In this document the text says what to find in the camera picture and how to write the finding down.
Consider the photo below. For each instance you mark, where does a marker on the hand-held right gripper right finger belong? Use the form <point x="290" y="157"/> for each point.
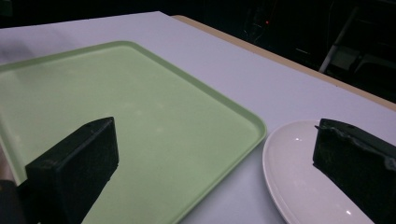
<point x="358" y="168"/>

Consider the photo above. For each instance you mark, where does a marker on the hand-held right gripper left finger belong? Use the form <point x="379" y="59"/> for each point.
<point x="74" y="168"/>

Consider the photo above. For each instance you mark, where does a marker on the white plate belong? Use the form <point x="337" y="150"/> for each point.
<point x="299" y="180"/>

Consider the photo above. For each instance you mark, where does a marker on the green plastic tray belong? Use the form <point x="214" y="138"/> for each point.
<point x="155" y="124"/>

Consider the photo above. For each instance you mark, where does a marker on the metal stand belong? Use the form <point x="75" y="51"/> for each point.
<point x="342" y="46"/>

